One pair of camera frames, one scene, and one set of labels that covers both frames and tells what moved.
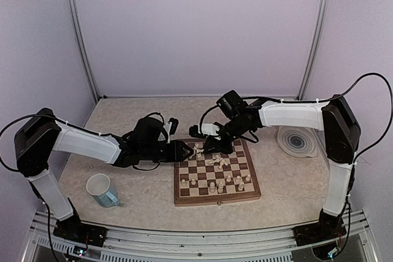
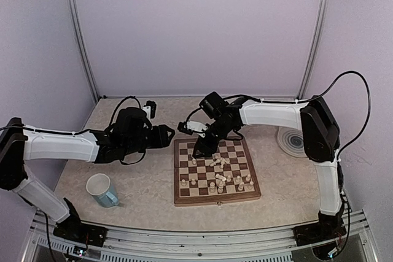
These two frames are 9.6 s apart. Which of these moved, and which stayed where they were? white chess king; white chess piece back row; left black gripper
Moved: left black gripper
Stayed: white chess king; white chess piece back row
